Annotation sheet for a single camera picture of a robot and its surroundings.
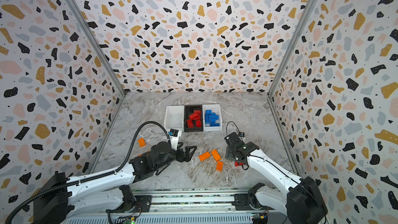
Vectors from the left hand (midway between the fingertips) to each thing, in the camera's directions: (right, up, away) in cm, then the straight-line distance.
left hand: (193, 144), depth 75 cm
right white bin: (+12, +17, +33) cm, 39 cm away
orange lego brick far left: (-32, -3, +17) cm, 37 cm away
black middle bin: (-7, +15, +38) cm, 42 cm away
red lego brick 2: (-5, +7, +27) cm, 29 cm away
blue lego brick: (+7, +11, +28) cm, 31 cm away
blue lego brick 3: (+11, +7, +25) cm, 29 cm away
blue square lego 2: (+11, +13, +28) cm, 33 cm away
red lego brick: (-2, +12, +28) cm, 30 cm away
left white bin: (-16, +11, +31) cm, 36 cm away
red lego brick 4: (+23, -13, +9) cm, 28 cm away
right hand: (+22, -7, +9) cm, 25 cm away
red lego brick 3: (+1, +7, +23) cm, 24 cm away
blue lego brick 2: (+11, +11, +27) cm, 31 cm away
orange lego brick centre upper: (+12, -10, +14) cm, 21 cm away
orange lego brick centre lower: (+13, -15, +10) cm, 22 cm away
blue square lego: (+7, +15, +32) cm, 36 cm away
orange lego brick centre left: (+5, -10, +14) cm, 19 cm away
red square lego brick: (0, +15, +31) cm, 34 cm away
